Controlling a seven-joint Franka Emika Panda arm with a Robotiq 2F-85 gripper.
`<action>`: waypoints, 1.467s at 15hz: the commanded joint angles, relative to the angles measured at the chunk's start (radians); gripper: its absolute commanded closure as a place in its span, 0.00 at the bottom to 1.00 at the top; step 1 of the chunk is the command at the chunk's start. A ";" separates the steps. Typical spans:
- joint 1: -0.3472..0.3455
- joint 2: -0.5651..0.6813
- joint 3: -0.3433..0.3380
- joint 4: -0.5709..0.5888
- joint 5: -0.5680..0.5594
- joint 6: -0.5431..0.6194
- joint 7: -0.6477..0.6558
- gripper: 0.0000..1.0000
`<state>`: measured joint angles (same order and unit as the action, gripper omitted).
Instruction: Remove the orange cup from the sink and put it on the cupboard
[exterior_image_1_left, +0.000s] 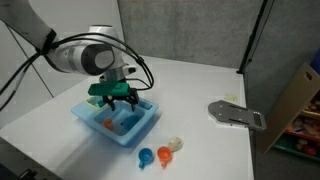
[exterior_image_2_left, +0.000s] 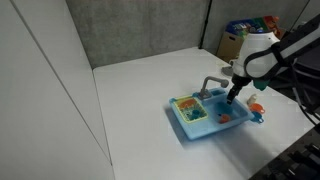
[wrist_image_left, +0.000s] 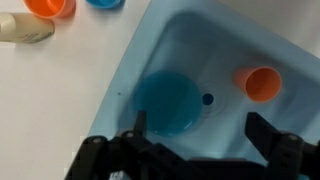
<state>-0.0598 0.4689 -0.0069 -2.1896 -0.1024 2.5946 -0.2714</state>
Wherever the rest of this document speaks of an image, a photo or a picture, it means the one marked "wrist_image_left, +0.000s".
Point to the blue toy plate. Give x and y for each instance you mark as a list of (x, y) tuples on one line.
[(168, 101)]

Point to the small orange plastic cup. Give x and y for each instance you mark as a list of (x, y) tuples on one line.
[(263, 84)]

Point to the light blue toy sink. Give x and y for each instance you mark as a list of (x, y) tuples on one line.
[(233, 43)]

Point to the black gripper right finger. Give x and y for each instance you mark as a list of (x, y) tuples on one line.
[(286, 150)]

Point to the cream plastic bottle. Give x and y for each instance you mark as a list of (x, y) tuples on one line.
[(25, 28)]

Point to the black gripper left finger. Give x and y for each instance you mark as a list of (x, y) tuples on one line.
[(110, 156)]

